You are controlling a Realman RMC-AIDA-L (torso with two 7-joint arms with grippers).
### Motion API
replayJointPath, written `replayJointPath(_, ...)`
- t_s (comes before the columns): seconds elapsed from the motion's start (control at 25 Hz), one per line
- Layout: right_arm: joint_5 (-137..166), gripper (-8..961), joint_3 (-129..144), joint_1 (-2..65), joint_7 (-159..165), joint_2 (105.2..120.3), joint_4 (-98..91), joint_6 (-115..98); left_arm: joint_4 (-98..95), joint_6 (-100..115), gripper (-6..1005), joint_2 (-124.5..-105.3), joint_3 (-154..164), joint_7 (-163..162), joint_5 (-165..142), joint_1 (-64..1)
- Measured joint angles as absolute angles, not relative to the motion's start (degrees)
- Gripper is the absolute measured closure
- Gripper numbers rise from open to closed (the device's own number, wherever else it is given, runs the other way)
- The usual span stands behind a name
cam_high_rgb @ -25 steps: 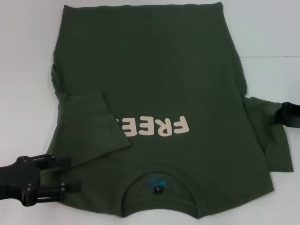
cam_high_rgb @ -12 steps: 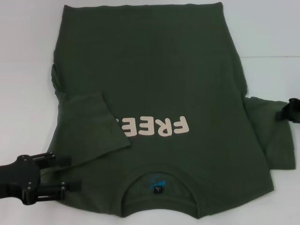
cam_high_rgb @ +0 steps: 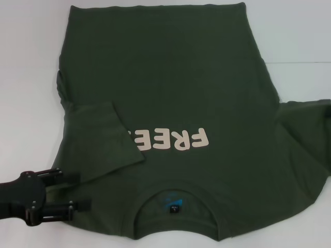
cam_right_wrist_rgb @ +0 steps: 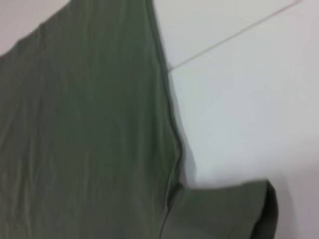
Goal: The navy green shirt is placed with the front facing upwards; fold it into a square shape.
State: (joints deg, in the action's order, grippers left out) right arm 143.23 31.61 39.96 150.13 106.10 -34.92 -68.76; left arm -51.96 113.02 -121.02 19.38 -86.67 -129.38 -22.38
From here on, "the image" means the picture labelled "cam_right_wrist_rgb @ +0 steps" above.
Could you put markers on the dark green FREE t-shirt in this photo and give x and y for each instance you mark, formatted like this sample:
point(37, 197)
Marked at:
point(87, 137)

